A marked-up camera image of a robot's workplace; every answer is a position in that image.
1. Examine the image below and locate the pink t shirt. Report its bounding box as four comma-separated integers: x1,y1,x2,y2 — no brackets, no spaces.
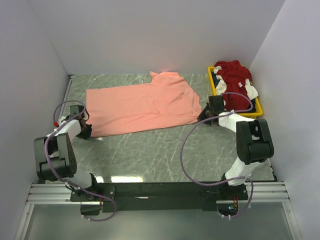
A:
86,72,202,138

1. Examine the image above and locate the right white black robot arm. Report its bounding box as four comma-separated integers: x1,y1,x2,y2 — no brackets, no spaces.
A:
197,95,274,198

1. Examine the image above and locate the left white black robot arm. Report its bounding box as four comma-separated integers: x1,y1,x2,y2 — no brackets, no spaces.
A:
33,101,99,194

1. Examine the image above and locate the black garment in bin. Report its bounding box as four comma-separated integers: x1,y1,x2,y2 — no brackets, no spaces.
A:
246,98,257,113

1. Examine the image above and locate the dark red t shirt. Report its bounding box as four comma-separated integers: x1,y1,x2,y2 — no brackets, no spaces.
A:
214,60,252,111

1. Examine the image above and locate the yellow plastic bin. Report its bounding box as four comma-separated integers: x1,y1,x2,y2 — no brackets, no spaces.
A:
207,66,263,119

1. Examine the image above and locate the black base crossbar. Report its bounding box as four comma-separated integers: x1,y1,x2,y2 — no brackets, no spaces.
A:
70,182,248,216

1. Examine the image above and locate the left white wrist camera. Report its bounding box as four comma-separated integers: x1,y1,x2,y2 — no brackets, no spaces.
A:
53,116,71,128

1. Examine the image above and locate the aluminium frame rail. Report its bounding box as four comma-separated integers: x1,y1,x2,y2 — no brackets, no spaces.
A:
15,180,290,240

